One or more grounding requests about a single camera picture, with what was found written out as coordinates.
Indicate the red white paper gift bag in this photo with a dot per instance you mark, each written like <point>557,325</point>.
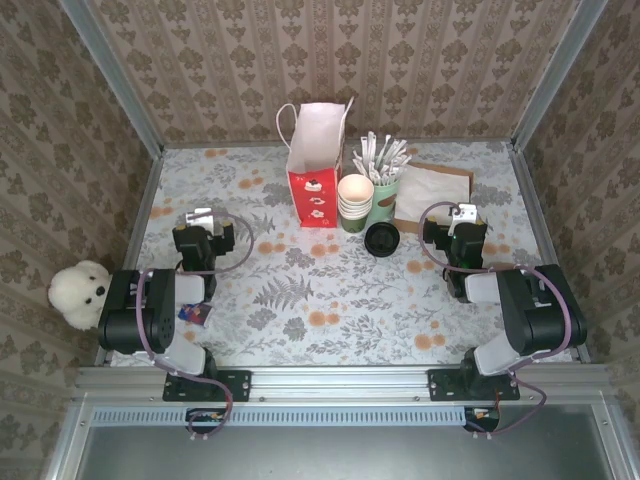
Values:
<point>315,200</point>

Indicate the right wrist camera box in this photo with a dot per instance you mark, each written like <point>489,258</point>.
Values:
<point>465,214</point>

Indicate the black cup lid stack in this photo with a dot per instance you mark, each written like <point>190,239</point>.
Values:
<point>381,240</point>

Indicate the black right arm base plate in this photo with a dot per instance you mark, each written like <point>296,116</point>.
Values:
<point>442,386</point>

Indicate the light green straw holder cup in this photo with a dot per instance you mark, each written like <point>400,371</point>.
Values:
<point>385,200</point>

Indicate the blue red snack packet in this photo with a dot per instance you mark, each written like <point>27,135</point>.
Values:
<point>195,314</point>

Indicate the aluminium frame post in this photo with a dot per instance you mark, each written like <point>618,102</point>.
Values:
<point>116,80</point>
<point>555,75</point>

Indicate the white paper napkin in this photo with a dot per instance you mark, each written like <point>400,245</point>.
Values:
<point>435,192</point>

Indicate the aluminium left side rail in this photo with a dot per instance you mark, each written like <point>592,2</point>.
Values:
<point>144,200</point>

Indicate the aluminium left frame post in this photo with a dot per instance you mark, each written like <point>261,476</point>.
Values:
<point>116,80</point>

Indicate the aluminium right side rail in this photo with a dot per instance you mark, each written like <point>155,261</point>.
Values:
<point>532,200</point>

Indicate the brown cardboard napkin box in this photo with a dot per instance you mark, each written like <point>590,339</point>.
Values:
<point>407,226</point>

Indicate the paper wrapped straw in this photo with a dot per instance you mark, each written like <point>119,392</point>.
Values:
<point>402,164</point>
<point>387,147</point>
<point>361,162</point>
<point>370,150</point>
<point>398,150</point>

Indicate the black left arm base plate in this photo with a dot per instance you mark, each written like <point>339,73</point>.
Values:
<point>240,386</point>

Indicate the aluminium front frame rail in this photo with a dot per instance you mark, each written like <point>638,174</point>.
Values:
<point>340,382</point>

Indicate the grey metal panel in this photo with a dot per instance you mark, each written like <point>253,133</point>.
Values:
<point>340,455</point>

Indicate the green paper coffee cup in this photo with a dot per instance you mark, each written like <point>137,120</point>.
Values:
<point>356,186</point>

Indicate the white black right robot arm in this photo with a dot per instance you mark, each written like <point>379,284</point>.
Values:
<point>545,320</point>

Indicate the aluminium right frame post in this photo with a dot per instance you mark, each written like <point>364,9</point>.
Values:
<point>555,75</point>

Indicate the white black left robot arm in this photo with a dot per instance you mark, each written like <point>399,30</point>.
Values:
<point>165,320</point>

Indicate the green paper cup stack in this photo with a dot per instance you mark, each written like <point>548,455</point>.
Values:
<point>356,215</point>

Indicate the white teddy bear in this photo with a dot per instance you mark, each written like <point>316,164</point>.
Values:
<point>75,292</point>

